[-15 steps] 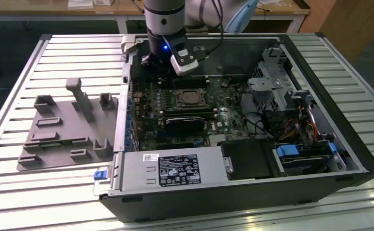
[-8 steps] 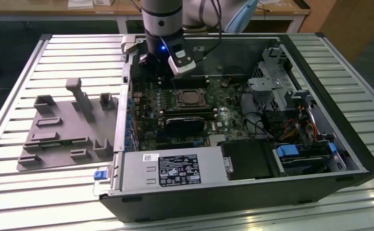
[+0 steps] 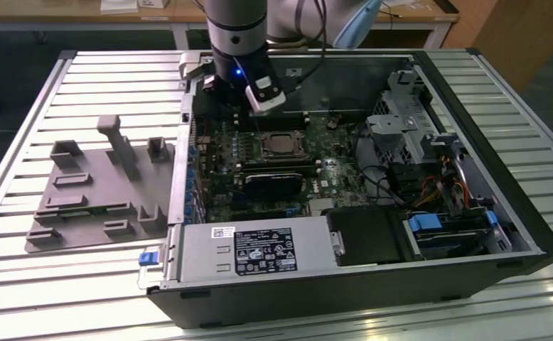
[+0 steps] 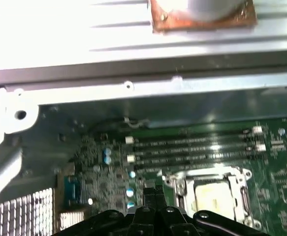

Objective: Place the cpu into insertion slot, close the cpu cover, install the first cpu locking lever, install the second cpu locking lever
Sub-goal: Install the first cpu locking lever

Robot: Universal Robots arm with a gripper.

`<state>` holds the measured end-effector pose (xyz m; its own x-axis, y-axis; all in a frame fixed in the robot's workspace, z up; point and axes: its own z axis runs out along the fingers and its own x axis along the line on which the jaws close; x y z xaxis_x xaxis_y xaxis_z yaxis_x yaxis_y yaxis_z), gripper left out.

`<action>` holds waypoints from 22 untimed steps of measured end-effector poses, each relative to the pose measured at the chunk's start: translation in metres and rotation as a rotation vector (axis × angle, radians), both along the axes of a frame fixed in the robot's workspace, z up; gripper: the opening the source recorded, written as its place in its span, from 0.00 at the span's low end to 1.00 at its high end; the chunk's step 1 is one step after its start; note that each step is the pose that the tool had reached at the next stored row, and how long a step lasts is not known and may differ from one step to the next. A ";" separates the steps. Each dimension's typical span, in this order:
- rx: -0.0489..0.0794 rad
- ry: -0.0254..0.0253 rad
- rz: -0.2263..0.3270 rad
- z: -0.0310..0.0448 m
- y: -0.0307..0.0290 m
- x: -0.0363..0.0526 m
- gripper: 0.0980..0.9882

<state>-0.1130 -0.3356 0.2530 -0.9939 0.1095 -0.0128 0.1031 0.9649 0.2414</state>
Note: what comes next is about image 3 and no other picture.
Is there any silver CPU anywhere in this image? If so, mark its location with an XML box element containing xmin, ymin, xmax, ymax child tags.
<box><xmin>267</xmin><ymin>134</ymin><xmax>299</xmax><ymax>153</ymax></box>

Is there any metal socket cover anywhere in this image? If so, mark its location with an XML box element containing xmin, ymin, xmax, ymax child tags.
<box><xmin>258</xmin><ymin>130</ymin><xmax>309</xmax><ymax>159</ymax></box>

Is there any black CPU socket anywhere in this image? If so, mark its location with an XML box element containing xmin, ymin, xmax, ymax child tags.
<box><xmin>255</xmin><ymin>131</ymin><xmax>309</xmax><ymax>160</ymax></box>

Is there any large white box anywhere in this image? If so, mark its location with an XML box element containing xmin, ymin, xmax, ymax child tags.
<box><xmin>99</xmin><ymin>0</ymin><xmax>140</xmax><ymax>16</ymax></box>

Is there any black graphics card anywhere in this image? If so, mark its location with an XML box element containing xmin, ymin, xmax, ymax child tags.
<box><xmin>239</xmin><ymin>171</ymin><xmax>305</xmax><ymax>197</ymax></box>

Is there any green motherboard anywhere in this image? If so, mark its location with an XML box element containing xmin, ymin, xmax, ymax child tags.
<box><xmin>191</xmin><ymin>112</ymin><xmax>369</xmax><ymax>224</ymax></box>

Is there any grey metal drive cage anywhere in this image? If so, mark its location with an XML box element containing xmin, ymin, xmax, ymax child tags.
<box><xmin>365</xmin><ymin>70</ymin><xmax>463</xmax><ymax>165</ymax></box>

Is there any grey parts rack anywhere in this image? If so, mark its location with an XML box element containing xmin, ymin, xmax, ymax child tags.
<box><xmin>24</xmin><ymin>115</ymin><xmax>178</xmax><ymax>254</ymax></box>

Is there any wooden desk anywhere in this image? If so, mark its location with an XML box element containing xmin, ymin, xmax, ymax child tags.
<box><xmin>0</xmin><ymin>0</ymin><xmax>461</xmax><ymax>50</ymax></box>

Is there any silver chipset heatsink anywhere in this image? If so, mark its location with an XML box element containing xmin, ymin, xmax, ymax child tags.
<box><xmin>309</xmin><ymin>198</ymin><xmax>337</xmax><ymax>215</ymax></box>

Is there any grey power supply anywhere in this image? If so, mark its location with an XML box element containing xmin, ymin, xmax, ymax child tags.
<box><xmin>179</xmin><ymin>219</ymin><xmax>339</xmax><ymax>283</ymax></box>

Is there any green RAM stick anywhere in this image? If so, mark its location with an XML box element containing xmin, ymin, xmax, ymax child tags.
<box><xmin>55</xmin><ymin>208</ymin><xmax>114</xmax><ymax>217</ymax></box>

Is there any black drive bay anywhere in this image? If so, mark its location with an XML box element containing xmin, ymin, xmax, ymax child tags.
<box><xmin>326</xmin><ymin>207</ymin><xmax>422</xmax><ymax>268</ymax></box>

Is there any blue disk carrier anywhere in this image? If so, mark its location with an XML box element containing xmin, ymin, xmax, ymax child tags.
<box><xmin>406</xmin><ymin>212</ymin><xmax>443</xmax><ymax>234</ymax></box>

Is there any wooden cabinet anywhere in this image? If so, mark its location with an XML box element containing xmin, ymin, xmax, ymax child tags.
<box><xmin>439</xmin><ymin>0</ymin><xmax>553</xmax><ymax>92</ymax></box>

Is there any black hard disk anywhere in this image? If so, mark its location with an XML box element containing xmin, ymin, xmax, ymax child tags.
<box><xmin>410</xmin><ymin>229</ymin><xmax>493</xmax><ymax>259</ymax></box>

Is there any black PC case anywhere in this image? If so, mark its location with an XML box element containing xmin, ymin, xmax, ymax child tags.
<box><xmin>146</xmin><ymin>49</ymin><xmax>553</xmax><ymax>330</ymax></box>

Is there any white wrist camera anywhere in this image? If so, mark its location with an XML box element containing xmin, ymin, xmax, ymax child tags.
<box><xmin>244</xmin><ymin>75</ymin><xmax>287</xmax><ymax>115</ymax></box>

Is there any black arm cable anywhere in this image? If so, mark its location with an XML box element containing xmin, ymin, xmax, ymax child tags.
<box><xmin>294</xmin><ymin>0</ymin><xmax>329</xmax><ymax>90</ymax></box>

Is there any black wire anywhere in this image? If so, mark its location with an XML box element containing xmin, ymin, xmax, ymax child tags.
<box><xmin>357</xmin><ymin>165</ymin><xmax>409</xmax><ymax>207</ymax></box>

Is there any coloured wire bundle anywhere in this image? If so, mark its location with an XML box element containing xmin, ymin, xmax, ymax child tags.
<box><xmin>417</xmin><ymin>173</ymin><xmax>474</xmax><ymax>212</ymax></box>

